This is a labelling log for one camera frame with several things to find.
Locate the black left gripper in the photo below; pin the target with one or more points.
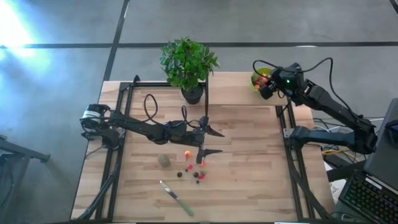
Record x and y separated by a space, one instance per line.
192 137

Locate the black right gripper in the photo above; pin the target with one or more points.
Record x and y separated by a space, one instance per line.
270 88

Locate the small red strawberry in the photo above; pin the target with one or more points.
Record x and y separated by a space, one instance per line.
262 79

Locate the yellow-orange cherry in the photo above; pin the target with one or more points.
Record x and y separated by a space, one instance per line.
187 153

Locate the large red strawberry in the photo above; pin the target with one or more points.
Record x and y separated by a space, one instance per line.
201 176

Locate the green-brown kiwi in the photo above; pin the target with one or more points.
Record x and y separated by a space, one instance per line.
163 160

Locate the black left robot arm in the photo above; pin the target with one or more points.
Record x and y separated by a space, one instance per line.
140 126

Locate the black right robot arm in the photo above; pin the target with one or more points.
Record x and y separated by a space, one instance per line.
329 102

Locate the green plastic colander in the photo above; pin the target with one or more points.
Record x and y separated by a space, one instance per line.
252 83

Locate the orange-red cherry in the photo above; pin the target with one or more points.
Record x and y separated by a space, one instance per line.
202 163

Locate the wooden shelf with black legs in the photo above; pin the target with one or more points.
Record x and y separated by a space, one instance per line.
233 90

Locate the green plant in black pot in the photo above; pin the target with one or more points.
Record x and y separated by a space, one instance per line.
186 62

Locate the white paper sheet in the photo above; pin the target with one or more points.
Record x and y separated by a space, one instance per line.
337 186

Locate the grey laptop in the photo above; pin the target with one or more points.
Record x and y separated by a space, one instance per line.
384 155

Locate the black keyboard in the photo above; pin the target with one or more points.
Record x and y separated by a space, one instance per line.
370 199

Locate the black metal stand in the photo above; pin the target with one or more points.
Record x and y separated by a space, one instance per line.
37 155

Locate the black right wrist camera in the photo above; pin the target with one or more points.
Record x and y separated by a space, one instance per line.
289 76

